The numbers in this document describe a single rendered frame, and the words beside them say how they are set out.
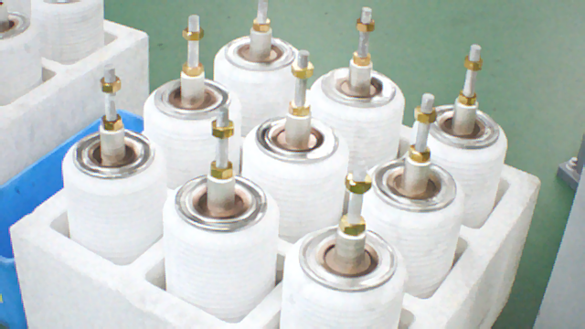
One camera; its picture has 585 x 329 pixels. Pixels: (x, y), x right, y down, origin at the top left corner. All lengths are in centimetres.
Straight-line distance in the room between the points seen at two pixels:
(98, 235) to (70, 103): 32
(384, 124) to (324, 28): 73
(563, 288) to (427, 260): 14
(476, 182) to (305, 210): 17
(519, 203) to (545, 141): 48
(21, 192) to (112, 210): 27
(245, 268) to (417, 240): 14
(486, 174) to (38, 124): 51
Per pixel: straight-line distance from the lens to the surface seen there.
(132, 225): 79
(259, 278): 74
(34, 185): 104
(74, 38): 111
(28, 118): 103
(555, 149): 137
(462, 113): 85
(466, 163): 84
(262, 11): 93
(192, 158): 85
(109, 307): 79
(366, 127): 88
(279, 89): 93
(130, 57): 115
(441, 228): 76
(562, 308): 84
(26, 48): 103
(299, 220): 81
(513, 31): 172
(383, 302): 67
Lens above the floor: 70
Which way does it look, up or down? 35 degrees down
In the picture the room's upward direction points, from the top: 4 degrees clockwise
